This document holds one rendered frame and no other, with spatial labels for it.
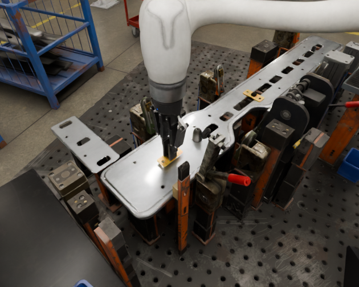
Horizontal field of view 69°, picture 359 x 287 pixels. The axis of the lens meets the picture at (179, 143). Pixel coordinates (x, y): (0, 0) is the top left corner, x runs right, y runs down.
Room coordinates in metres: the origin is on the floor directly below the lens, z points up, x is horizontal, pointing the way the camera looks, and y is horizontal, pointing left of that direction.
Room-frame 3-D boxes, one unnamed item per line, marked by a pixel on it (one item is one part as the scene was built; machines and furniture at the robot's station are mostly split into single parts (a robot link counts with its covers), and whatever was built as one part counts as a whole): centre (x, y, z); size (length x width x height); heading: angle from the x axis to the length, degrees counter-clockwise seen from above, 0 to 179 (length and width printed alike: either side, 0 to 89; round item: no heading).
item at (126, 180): (0.88, -0.31, 1.00); 1.38 x 0.22 x 0.02; 135
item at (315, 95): (0.65, -0.37, 0.94); 0.18 x 0.13 x 0.49; 135
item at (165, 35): (0.55, 0.03, 1.39); 0.13 x 0.11 x 0.16; 8
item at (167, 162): (0.53, 0.03, 1.02); 0.08 x 0.04 x 0.01; 135
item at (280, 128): (0.55, -0.29, 0.91); 0.07 x 0.05 x 0.42; 45
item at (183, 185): (0.35, -0.01, 0.95); 0.03 x 0.01 x 0.50; 135
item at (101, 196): (0.56, 0.28, 0.84); 0.11 x 0.06 x 0.29; 45
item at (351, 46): (1.17, -0.83, 0.88); 0.11 x 0.10 x 0.36; 45
